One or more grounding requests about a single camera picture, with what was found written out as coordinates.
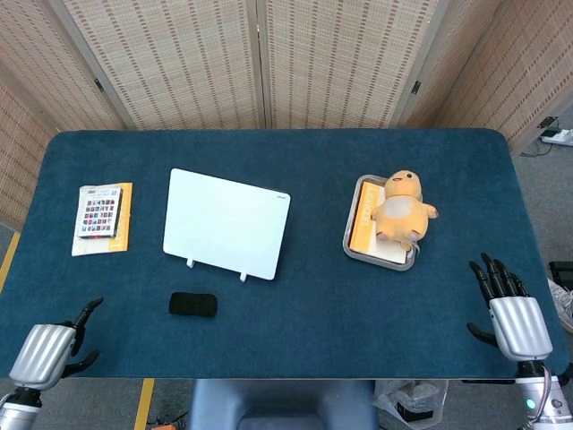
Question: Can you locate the blue felt table cover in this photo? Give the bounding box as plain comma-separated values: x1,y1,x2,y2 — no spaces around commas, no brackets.
0,128,571,383

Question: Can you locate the clear plastic bag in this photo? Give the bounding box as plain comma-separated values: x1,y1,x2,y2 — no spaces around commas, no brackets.
372,380,449,425

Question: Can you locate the colourful picture card box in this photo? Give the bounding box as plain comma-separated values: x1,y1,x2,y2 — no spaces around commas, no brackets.
76,185,125,239

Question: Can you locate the white grey sneaker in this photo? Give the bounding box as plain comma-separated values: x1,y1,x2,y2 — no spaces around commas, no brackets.
547,276,573,333

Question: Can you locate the blue grey robot torso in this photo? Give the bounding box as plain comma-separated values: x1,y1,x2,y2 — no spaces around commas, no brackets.
187,379,380,430

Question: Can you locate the yellow plush duck toy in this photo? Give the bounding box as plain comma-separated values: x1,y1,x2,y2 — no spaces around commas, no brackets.
372,168,440,253

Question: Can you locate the white board with stand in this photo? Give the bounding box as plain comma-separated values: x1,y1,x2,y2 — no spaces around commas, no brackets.
161,168,292,284

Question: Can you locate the black box on floor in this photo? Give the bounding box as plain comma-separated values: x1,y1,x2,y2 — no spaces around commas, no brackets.
549,261,573,288

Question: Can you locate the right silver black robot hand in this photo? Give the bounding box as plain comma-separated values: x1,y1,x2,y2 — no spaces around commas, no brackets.
466,253,554,364

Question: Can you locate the yellow white book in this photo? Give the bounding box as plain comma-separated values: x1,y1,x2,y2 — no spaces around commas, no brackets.
348,180,411,266

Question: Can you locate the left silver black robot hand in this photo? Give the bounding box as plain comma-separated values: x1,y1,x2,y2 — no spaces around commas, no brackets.
7,297,105,391

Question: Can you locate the white power strip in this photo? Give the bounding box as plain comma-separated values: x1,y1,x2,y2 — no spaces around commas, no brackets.
539,127,573,146

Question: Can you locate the woven folding screen panel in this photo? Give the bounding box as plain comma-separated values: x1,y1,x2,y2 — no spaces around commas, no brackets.
398,0,573,154
257,0,444,131
0,0,129,132
48,0,266,132
0,66,62,232

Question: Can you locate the silver metal tray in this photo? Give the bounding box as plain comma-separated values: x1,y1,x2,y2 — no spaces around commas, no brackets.
342,174,423,273

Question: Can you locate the black felt eraser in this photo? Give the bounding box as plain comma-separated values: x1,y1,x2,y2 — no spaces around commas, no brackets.
168,291,220,320

